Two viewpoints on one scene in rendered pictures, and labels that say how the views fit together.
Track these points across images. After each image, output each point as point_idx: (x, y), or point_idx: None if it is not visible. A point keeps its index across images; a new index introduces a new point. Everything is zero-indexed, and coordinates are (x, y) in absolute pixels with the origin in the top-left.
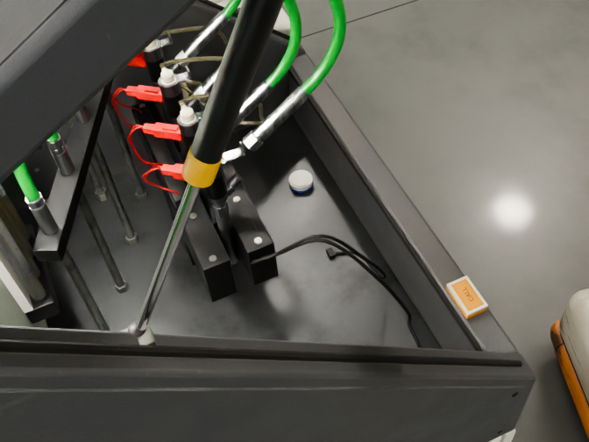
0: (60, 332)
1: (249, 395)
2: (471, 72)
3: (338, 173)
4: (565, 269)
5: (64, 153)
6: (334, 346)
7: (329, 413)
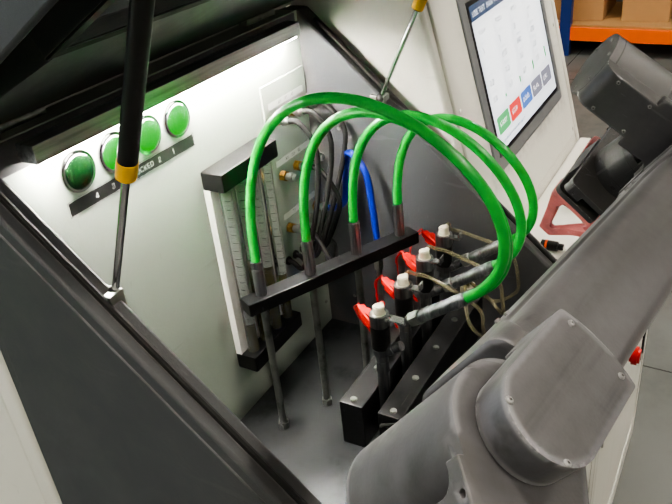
0: (68, 250)
1: (152, 396)
2: None
3: None
4: None
5: (308, 256)
6: (249, 435)
7: (223, 490)
